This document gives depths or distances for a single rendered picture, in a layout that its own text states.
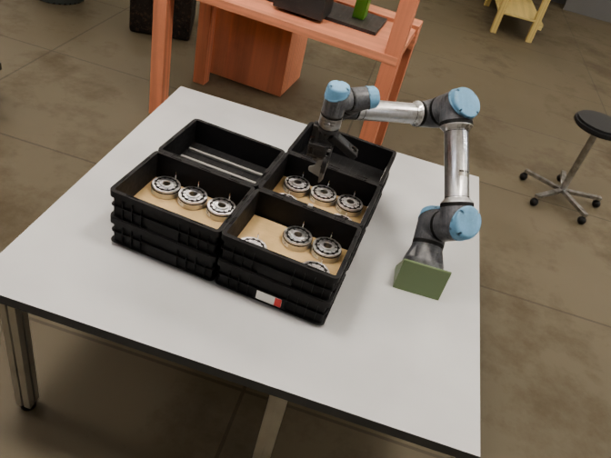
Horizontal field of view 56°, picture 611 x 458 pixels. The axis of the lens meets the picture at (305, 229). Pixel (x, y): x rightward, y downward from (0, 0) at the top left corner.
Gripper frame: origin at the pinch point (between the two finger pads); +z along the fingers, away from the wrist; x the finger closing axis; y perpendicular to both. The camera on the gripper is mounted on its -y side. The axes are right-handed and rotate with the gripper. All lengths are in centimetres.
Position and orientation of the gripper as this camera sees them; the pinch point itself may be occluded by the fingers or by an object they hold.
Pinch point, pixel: (323, 175)
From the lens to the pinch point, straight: 206.2
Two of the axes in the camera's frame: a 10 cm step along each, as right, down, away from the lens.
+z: -1.8, 7.3, 6.6
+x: -2.2, 6.2, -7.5
